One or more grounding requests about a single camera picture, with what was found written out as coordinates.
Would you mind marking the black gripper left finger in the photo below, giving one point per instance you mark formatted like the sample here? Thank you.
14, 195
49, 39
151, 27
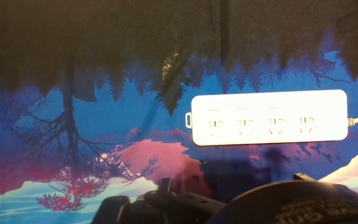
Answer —
166, 208

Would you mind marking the white power strip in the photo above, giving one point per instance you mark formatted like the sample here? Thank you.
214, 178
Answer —
325, 118

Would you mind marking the landscape print desk mat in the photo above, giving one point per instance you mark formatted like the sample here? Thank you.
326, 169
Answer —
104, 109

